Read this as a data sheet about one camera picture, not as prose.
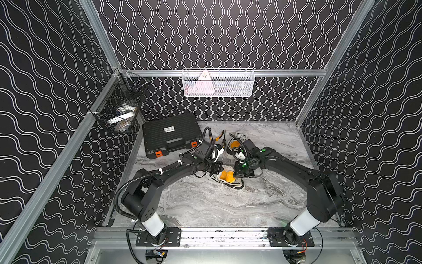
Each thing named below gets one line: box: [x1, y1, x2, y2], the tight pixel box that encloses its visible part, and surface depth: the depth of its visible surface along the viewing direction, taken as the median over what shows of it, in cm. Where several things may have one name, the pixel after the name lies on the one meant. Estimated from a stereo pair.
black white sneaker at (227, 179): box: [209, 165, 246, 193], surface depth 86 cm
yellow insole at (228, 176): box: [219, 169, 236, 184], surface depth 87 cm
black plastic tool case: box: [142, 112, 203, 159], surface depth 106 cm
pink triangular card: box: [191, 69, 215, 95], surface depth 92 cm
